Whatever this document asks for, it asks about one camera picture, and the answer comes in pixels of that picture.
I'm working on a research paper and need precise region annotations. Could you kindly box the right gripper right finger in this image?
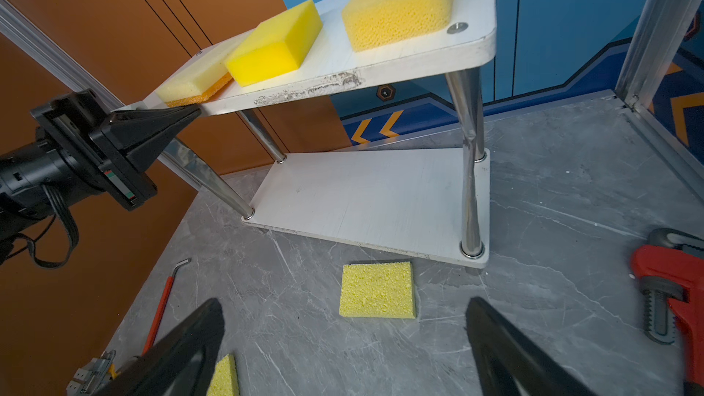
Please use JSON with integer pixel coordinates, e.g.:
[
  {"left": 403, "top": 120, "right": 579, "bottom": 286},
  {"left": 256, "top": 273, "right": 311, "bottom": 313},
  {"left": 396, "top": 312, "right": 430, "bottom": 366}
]
[{"left": 466, "top": 297, "right": 593, "bottom": 395}]

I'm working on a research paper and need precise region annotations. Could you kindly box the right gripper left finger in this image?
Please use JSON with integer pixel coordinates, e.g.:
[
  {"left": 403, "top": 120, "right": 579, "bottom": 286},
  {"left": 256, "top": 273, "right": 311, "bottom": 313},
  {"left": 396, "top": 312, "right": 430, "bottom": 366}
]
[{"left": 97, "top": 298, "right": 225, "bottom": 395}]

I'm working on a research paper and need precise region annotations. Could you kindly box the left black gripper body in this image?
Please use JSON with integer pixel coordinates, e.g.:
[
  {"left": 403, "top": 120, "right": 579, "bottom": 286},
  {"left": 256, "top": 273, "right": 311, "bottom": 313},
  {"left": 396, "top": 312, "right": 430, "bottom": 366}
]
[{"left": 31, "top": 89, "right": 158, "bottom": 210}]

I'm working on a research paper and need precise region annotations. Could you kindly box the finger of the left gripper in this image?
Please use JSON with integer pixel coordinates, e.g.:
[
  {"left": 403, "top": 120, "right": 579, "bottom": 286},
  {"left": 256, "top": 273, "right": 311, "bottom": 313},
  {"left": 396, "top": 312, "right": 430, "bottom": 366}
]
[{"left": 106, "top": 104, "right": 202, "bottom": 172}]

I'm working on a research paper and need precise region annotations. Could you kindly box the pale yellow orange-backed sponge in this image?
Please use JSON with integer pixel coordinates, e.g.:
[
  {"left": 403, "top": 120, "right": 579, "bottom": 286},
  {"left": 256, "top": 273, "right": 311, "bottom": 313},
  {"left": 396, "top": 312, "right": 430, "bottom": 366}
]
[{"left": 156, "top": 37, "right": 243, "bottom": 107}]

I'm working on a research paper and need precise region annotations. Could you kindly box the bright yellow foam sponge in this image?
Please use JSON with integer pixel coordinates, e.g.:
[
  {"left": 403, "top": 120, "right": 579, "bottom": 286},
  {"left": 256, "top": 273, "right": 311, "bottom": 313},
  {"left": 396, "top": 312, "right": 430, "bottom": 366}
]
[{"left": 225, "top": 0, "right": 323, "bottom": 87}]

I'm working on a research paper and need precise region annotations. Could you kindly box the golden yellow sponge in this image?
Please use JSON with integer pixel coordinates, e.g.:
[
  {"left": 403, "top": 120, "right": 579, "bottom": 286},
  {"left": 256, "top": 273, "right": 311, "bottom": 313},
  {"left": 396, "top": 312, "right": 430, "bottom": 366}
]
[{"left": 342, "top": 0, "right": 454, "bottom": 52}]

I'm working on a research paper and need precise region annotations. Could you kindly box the white two-tier shelf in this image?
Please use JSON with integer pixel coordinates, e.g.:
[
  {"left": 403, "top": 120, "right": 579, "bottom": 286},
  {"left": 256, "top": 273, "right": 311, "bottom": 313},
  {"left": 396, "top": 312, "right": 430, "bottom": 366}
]
[{"left": 166, "top": 0, "right": 497, "bottom": 269}]

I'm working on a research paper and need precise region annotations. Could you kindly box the light yellow cellulose sponge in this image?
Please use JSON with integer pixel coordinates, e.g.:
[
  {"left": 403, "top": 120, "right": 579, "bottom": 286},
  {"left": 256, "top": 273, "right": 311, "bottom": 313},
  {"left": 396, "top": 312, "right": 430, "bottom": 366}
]
[{"left": 339, "top": 261, "right": 416, "bottom": 319}]

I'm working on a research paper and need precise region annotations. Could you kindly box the red pipe wrench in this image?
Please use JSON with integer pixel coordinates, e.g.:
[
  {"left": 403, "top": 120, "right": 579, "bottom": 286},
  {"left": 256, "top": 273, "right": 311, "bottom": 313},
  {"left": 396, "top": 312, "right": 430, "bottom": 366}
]
[{"left": 631, "top": 227, "right": 703, "bottom": 395}]

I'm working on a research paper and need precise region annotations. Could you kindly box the red handled hex key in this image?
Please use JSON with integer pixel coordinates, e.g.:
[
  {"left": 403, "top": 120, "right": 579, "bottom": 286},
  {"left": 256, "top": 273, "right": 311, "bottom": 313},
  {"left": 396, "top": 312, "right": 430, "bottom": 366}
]
[{"left": 142, "top": 258, "right": 192, "bottom": 355}]

